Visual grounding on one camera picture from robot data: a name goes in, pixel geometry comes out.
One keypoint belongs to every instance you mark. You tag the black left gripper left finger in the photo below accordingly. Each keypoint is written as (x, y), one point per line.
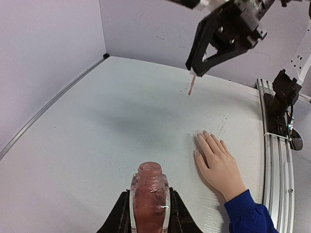
(118, 221)

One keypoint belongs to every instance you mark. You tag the aluminium front rail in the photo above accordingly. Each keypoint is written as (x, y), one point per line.
(279, 190)

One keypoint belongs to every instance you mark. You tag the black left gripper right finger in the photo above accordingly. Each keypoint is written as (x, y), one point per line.
(181, 220)

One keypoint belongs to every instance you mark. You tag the grey nail polish cap brush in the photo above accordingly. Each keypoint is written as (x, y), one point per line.
(194, 77)

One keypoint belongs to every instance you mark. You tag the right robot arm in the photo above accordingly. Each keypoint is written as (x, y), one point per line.
(286, 46)

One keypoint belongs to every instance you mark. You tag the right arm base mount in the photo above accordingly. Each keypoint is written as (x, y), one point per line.
(280, 109)

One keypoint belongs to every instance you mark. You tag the red nail polish bottle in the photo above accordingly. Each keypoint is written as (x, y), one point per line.
(149, 201)

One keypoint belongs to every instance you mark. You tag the mannequin hand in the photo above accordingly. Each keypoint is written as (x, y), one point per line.
(218, 167)

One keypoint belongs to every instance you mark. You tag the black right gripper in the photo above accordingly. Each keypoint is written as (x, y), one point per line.
(234, 22)

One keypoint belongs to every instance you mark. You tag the red white blue sleeve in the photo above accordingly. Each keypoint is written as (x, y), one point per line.
(246, 216)

